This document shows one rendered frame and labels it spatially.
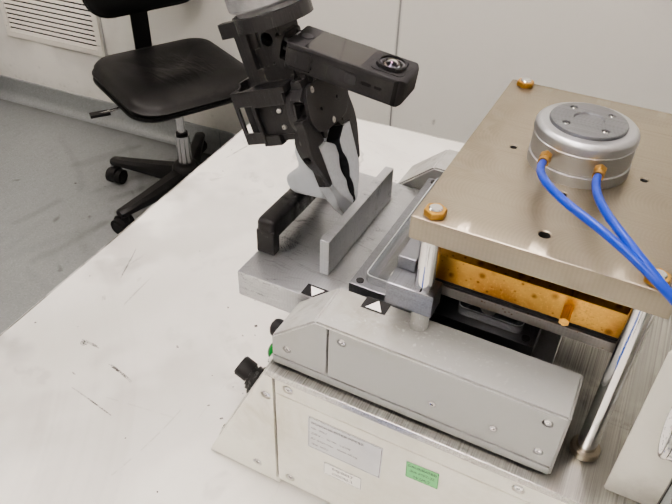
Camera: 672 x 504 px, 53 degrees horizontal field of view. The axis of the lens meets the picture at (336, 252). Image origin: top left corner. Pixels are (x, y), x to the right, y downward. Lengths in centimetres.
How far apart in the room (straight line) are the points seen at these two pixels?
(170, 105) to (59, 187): 74
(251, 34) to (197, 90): 152
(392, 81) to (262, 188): 62
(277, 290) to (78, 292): 43
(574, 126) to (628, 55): 159
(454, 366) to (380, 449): 12
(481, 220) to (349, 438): 24
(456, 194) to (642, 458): 23
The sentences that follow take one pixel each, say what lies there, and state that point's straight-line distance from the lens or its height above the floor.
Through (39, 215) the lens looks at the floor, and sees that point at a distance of 257.
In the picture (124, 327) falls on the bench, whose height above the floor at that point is 75.
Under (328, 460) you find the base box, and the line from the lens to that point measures 67.
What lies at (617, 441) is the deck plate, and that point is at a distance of 62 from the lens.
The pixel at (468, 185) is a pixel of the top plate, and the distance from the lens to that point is 52.
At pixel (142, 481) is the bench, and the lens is 78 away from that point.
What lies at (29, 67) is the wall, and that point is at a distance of 328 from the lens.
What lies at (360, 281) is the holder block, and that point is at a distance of 60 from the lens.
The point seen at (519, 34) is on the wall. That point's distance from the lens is 215.
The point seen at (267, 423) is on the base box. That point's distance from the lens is 68.
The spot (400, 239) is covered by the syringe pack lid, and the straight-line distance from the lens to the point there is 64.
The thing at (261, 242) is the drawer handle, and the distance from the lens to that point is 66.
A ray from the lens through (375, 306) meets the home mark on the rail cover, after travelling 57.
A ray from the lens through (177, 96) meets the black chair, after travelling 213.
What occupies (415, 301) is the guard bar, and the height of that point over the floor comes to 103.
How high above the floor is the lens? 139
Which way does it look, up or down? 38 degrees down
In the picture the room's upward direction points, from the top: 2 degrees clockwise
